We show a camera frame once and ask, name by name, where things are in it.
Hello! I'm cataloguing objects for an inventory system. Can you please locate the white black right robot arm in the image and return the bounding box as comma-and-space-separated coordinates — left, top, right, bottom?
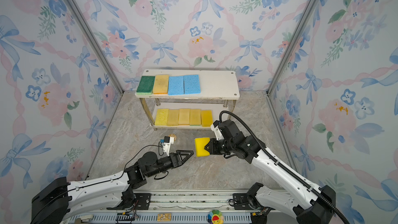
195, 120, 340, 224

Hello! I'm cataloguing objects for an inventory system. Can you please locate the aluminium corner post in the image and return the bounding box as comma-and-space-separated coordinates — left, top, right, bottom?
64, 0, 124, 94
266, 0, 319, 97

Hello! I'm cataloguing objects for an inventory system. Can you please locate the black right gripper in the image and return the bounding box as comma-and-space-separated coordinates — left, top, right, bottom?
204, 139, 236, 156

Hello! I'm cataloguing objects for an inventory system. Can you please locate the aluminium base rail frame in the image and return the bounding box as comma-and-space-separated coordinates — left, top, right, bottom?
62, 174, 327, 224

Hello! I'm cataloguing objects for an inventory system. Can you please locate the bright yellow cellulose sponge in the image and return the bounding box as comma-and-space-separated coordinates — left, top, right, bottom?
154, 108, 169, 126

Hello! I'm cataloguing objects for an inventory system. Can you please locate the bright yellow foam sponge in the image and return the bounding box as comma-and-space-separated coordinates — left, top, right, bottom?
195, 138, 210, 157

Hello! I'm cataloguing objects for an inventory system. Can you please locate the white two-tier metal shelf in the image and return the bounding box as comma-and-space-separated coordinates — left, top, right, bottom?
135, 69, 240, 129

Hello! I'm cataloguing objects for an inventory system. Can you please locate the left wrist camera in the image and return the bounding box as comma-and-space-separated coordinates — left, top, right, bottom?
160, 136, 175, 156

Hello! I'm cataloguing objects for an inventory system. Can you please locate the black corrugated cable conduit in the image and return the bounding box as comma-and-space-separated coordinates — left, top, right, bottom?
219, 110, 350, 224

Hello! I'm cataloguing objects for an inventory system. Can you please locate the small yellow tag board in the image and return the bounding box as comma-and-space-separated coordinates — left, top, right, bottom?
157, 213, 172, 222

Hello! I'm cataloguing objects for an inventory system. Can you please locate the aluminium right corner post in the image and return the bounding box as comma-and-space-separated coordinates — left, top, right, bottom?
266, 0, 319, 97

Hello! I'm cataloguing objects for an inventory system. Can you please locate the yellow orange-backed sponge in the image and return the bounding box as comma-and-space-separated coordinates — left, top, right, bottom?
178, 108, 190, 125

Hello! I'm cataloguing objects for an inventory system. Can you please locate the colourful round toy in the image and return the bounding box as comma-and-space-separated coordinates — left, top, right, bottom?
207, 209, 224, 224

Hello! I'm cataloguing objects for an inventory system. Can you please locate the blue sponge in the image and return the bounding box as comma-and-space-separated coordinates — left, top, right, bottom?
183, 75, 201, 94
168, 76, 184, 95

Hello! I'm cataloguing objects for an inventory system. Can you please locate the yellow green-backed sponge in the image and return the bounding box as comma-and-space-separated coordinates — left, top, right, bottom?
190, 109, 202, 126

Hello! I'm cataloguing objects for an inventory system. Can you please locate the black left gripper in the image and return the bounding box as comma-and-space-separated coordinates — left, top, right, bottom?
147, 150, 192, 179

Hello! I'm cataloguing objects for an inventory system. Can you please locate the green scouring sponge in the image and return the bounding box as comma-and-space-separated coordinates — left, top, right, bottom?
136, 76, 155, 95

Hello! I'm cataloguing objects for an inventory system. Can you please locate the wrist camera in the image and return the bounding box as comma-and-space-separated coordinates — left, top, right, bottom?
210, 121, 224, 141
160, 136, 175, 156

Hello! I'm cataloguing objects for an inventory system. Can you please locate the aluminium left corner post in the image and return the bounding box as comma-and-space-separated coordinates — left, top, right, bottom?
64, 0, 124, 94

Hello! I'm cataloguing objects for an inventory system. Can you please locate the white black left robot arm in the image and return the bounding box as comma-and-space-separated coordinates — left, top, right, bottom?
31, 150, 194, 224

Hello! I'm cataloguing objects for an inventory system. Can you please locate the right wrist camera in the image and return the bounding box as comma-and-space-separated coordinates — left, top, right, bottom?
210, 121, 224, 141

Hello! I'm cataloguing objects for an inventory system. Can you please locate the pale yellow sponge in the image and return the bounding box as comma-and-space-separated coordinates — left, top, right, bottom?
152, 74, 169, 94
166, 110, 179, 127

